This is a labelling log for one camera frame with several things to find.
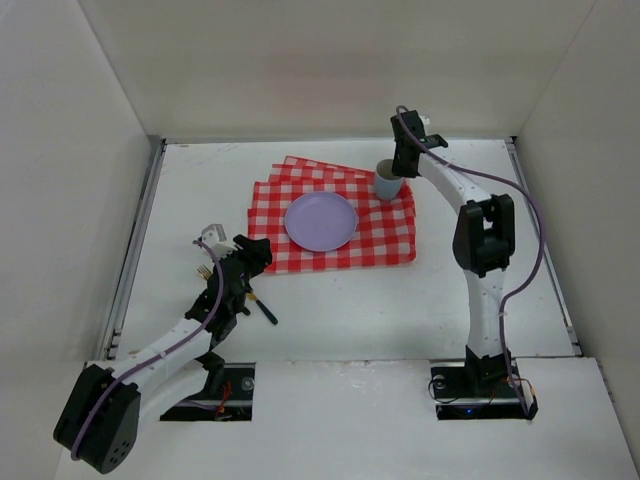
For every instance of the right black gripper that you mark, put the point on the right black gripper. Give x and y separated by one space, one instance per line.
406 156

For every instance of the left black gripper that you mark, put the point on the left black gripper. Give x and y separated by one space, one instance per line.
245 261

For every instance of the light blue mug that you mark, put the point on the light blue mug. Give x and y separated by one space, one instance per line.
387 185

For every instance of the lilac round plate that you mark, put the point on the lilac round plate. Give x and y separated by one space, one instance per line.
321 221

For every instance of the red white checkered cloth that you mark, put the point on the red white checkered cloth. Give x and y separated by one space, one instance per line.
386 231

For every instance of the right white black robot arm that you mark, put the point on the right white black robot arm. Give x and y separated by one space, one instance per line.
482 245

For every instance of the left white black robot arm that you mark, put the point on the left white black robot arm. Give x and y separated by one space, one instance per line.
100 421

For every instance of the gold knife teal handle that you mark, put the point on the gold knife teal handle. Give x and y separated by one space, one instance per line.
266 311

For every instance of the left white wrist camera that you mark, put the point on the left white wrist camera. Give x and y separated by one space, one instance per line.
213 240

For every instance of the gold fork teal handle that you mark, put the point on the gold fork teal handle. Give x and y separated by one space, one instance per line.
204 272

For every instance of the aluminium table edge rail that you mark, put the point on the aluminium table edge rail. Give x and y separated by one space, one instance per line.
511 146

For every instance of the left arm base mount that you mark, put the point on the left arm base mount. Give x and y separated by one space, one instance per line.
227 394

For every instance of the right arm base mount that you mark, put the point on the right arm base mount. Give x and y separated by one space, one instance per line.
457 398

